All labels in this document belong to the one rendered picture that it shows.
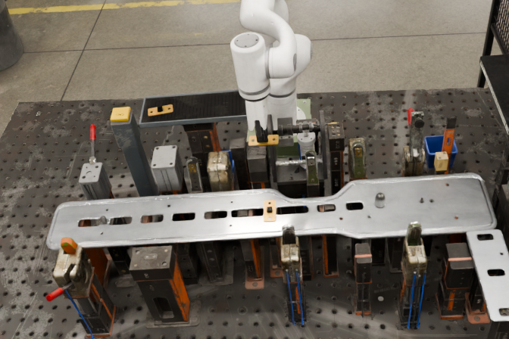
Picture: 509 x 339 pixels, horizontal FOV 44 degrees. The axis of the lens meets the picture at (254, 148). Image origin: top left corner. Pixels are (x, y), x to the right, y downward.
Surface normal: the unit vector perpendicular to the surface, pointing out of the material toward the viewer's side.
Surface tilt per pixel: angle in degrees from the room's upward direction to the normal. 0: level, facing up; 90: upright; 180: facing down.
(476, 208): 0
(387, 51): 0
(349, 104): 0
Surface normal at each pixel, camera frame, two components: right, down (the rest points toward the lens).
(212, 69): -0.11, -0.70
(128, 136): -0.01, 0.71
